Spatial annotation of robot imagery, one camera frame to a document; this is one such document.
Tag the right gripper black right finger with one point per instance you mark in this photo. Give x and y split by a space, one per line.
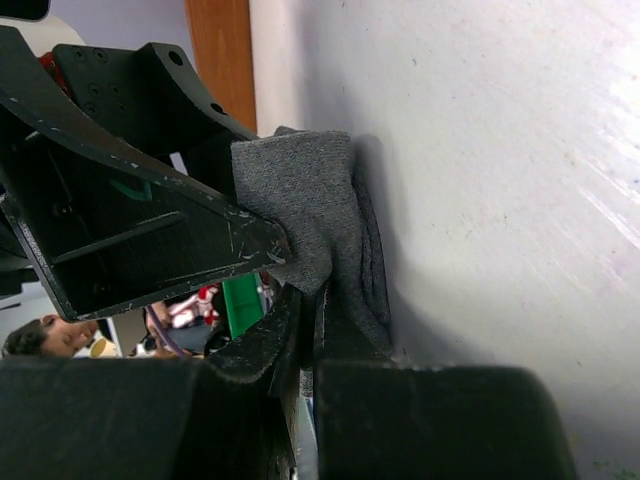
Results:
378 419

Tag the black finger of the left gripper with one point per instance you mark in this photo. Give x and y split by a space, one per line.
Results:
106 227

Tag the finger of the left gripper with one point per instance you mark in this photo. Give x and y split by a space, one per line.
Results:
153 99

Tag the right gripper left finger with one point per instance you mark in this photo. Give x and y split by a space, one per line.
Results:
227 416

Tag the grey sock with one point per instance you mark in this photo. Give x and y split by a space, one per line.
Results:
311 184

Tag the person's head in background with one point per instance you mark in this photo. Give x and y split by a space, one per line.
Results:
50 335

